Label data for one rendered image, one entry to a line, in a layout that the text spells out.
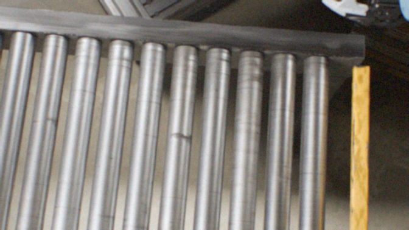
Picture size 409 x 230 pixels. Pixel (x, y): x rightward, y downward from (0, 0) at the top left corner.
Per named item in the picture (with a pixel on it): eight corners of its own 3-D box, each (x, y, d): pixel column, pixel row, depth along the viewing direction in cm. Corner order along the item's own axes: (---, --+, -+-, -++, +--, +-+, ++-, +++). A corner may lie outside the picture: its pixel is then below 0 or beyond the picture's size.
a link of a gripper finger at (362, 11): (327, -12, 127) (373, -8, 127) (321, 1, 132) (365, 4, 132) (326, 2, 126) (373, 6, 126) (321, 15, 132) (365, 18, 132)
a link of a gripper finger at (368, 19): (346, -2, 131) (388, 2, 131) (344, 2, 132) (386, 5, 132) (346, 19, 130) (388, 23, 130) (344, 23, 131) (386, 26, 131)
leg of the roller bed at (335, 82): (298, 128, 204) (350, 54, 138) (297, 146, 202) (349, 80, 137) (280, 127, 204) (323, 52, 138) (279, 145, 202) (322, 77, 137)
